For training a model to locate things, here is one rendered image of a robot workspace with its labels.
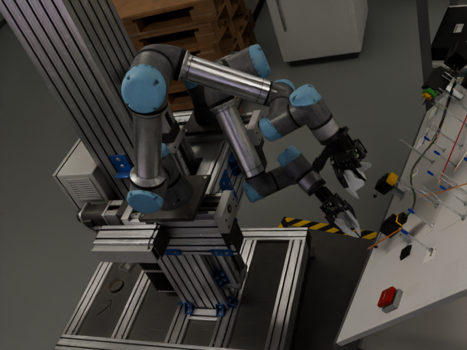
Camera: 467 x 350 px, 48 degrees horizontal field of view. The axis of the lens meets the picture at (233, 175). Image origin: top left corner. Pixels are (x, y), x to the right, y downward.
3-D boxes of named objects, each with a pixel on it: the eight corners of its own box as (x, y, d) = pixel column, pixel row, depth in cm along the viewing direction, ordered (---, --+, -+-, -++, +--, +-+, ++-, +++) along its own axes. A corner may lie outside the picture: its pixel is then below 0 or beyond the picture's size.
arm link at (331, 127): (306, 133, 146) (315, 117, 151) (314, 146, 148) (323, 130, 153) (328, 125, 141) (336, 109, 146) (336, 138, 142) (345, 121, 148)
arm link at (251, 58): (204, 64, 222) (222, 58, 169) (236, 50, 223) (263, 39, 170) (216, 90, 224) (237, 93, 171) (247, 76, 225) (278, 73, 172)
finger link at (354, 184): (368, 198, 147) (356, 169, 146) (350, 203, 151) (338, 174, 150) (372, 195, 149) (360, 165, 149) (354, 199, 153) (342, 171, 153)
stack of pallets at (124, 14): (267, 54, 501) (235, -52, 438) (246, 116, 432) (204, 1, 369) (137, 76, 553) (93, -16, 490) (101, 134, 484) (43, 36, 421)
